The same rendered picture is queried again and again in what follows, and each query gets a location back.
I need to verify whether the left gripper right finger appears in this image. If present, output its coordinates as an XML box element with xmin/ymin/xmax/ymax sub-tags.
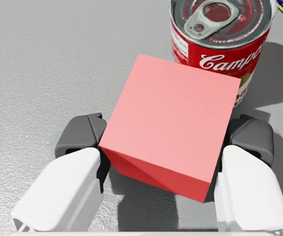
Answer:
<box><xmin>214</xmin><ymin>113</ymin><xmax>283</xmax><ymax>236</ymax></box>

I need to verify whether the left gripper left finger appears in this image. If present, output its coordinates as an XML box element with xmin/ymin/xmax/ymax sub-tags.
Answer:
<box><xmin>10</xmin><ymin>112</ymin><xmax>112</xmax><ymax>232</ymax></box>

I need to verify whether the pink cube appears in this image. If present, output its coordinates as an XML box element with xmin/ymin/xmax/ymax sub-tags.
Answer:
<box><xmin>98</xmin><ymin>53</ymin><xmax>242</xmax><ymax>204</ymax></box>

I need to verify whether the red and white can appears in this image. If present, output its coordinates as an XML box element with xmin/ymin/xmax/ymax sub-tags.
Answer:
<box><xmin>169</xmin><ymin>0</ymin><xmax>279</xmax><ymax>108</ymax></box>

